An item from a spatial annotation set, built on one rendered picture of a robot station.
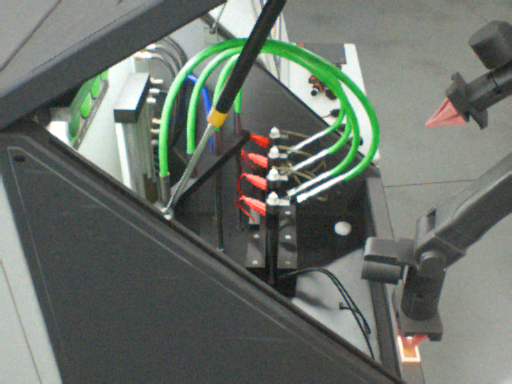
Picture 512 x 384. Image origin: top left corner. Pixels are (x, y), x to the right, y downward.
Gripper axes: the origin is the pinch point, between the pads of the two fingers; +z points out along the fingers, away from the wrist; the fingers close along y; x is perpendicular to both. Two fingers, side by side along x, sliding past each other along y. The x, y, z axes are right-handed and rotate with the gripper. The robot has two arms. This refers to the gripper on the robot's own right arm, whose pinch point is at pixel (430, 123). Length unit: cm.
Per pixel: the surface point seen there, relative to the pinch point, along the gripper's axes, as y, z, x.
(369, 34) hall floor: -49, 118, -346
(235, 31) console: 36.1, 25.7, -12.4
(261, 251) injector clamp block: 2.0, 35.9, 19.7
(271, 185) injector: 10.3, 28.4, 12.5
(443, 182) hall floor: -96, 72, -164
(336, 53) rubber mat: 6, 38, -79
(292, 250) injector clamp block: -1.9, 31.7, 17.6
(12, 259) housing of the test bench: 37, 33, 62
